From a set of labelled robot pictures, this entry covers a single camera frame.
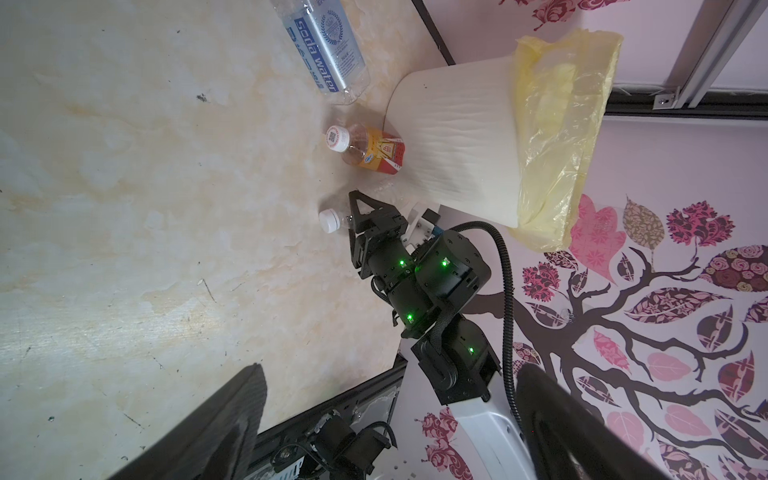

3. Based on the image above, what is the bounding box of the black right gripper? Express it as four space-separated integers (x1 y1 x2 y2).
348 190 413 282

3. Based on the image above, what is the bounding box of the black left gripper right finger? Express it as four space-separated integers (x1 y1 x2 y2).
515 364 666 480

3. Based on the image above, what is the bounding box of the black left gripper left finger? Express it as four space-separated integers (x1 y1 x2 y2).
112 363 268 479

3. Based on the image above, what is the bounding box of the clear crushed bottle white cap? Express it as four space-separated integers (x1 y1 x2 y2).
318 208 352 234

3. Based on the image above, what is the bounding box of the red yellow label bottle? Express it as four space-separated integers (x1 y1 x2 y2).
325 123 406 175

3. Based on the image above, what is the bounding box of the clear bottle pale blue label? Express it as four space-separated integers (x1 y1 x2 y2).
271 0 370 105

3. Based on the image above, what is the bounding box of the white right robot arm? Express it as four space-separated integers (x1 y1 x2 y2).
348 190 536 479

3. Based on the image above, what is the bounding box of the cream bin yellow bag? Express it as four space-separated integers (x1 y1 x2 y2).
385 30 623 252

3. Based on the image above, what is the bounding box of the black corrugated cable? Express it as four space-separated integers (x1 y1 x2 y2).
449 220 523 433

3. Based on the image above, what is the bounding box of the black base frame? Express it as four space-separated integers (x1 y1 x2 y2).
245 354 407 479

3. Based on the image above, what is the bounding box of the aluminium rail back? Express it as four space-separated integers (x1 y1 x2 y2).
653 0 767 111

